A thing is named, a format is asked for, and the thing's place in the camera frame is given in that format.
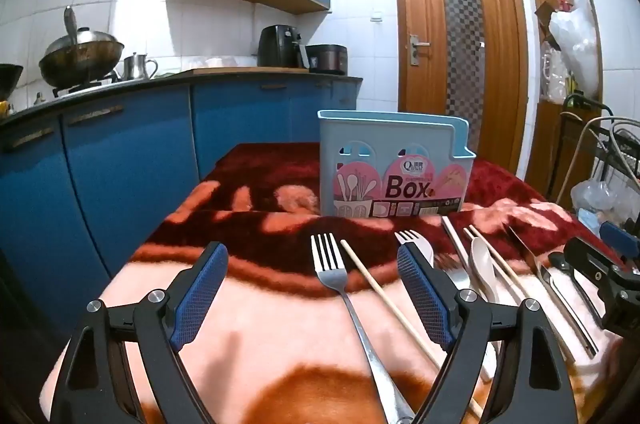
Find black rice cooker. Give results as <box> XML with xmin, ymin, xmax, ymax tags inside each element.
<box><xmin>305</xmin><ymin>44</ymin><xmax>348</xmax><ymax>76</ymax></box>

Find wooden shelf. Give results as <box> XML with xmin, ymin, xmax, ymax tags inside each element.
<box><xmin>520</xmin><ymin>0</ymin><xmax>606</xmax><ymax>185</ymax></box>

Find red floral printed blanket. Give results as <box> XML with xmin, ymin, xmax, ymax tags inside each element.
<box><xmin>42</xmin><ymin>143</ymin><xmax>626</xmax><ymax>424</ymax></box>

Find light blue utensil box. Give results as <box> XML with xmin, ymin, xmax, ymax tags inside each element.
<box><xmin>318</xmin><ymin>110</ymin><xmax>477</xmax><ymax>219</ymax></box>

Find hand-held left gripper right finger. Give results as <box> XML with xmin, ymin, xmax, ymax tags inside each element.
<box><xmin>396</xmin><ymin>241</ymin><xmax>581</xmax><ymax>424</ymax></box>

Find beige cable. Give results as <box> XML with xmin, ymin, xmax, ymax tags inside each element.
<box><xmin>552</xmin><ymin>116</ymin><xmax>640</xmax><ymax>199</ymax></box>

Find wooden door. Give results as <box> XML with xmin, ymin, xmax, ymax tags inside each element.
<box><xmin>390</xmin><ymin>0</ymin><xmax>530</xmax><ymax>185</ymax></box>

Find clear plastic bag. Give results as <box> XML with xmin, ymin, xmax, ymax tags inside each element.
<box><xmin>570</xmin><ymin>179</ymin><xmax>621</xmax><ymax>215</ymax></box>

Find blue base cabinet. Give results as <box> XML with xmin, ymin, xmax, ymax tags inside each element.
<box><xmin>0</xmin><ymin>76</ymin><xmax>364</xmax><ymax>355</ymax></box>

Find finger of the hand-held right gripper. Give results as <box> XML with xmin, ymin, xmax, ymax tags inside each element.
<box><xmin>564</xmin><ymin>236</ymin><xmax>632</xmax><ymax>291</ymax></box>
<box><xmin>599</xmin><ymin>221</ymin><xmax>640</xmax><ymax>257</ymax></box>

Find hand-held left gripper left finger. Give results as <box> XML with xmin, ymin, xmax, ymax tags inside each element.
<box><xmin>52</xmin><ymin>241</ymin><xmax>230</xmax><ymax>424</ymax></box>

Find gas stove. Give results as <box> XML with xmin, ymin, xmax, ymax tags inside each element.
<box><xmin>52</xmin><ymin>74</ymin><xmax>121</xmax><ymax>98</ymax></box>

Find white plastic bags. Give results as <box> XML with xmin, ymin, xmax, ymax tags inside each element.
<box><xmin>540</xmin><ymin>8</ymin><xmax>603</xmax><ymax>102</ymax></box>

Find wooden chopstick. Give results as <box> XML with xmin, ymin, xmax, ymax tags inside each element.
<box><xmin>469</xmin><ymin>225</ymin><xmax>576</xmax><ymax>362</ymax></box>
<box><xmin>340</xmin><ymin>239</ymin><xmax>485</xmax><ymax>420</ymax></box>

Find black air fryer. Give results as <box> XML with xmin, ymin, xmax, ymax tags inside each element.
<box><xmin>257</xmin><ymin>24</ymin><xmax>311</xmax><ymax>69</ymax></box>

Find black metal rack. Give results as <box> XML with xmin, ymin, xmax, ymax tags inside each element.
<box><xmin>562</xmin><ymin>91</ymin><xmax>640</xmax><ymax>225</ymax></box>

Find steel kettle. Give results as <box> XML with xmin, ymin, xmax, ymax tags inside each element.
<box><xmin>122</xmin><ymin>52</ymin><xmax>159</xmax><ymax>81</ymax></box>

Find dark wok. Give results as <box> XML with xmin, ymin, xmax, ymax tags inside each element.
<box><xmin>0</xmin><ymin>64</ymin><xmax>24</xmax><ymax>102</ymax></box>

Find white spoon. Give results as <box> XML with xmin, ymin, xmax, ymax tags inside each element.
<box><xmin>470</xmin><ymin>237</ymin><xmax>502</xmax><ymax>380</ymax></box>

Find steel wok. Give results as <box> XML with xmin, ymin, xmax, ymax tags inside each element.
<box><xmin>39</xmin><ymin>6</ymin><xmax>126</xmax><ymax>89</ymax></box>

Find large steel fork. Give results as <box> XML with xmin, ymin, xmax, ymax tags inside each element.
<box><xmin>310</xmin><ymin>232</ymin><xmax>415</xmax><ymax>424</ymax></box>

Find small steel fork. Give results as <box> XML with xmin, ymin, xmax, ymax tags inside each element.
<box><xmin>394</xmin><ymin>230</ymin><xmax>435</xmax><ymax>269</ymax></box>
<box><xmin>434</xmin><ymin>253</ymin><xmax>481</xmax><ymax>299</ymax></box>

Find pale blue plastic item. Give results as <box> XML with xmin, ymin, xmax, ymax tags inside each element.
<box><xmin>577</xmin><ymin>209</ymin><xmax>610</xmax><ymax>235</ymax></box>

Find metal door handle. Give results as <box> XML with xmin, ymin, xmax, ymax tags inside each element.
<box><xmin>409</xmin><ymin>34</ymin><xmax>432</xmax><ymax>66</ymax></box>

